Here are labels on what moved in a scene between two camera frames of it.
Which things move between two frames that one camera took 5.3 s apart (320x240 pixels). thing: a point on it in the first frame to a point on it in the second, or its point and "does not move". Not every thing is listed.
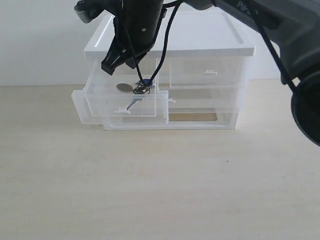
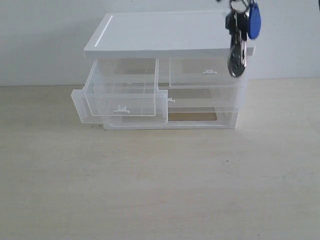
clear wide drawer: x=176 y=120 to x=118 y=106
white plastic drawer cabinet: x=195 y=77 does not move
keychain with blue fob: x=143 y=87 to x=243 y=22
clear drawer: x=202 y=72 does not move
